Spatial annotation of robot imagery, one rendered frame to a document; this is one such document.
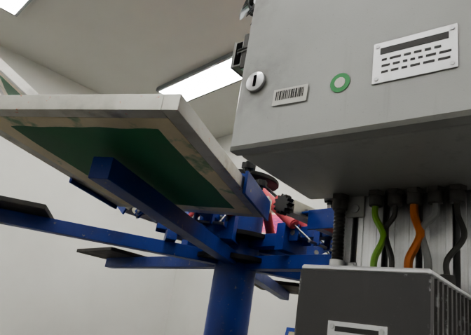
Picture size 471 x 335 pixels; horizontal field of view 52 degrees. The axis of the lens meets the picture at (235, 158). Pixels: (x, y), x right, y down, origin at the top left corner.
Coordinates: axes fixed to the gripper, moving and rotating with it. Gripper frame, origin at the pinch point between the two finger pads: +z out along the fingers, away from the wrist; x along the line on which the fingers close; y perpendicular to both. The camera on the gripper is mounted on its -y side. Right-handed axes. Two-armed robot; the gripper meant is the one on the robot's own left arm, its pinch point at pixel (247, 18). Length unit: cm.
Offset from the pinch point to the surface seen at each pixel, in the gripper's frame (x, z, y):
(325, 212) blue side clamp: 46, -10, 62
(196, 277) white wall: 170, 397, 27
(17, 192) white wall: -49, 383, 15
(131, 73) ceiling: 0, 322, -134
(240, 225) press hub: 49, 61, 56
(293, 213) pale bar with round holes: 39, 0, 64
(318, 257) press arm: 67, 19, 69
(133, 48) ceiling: -13, 273, -132
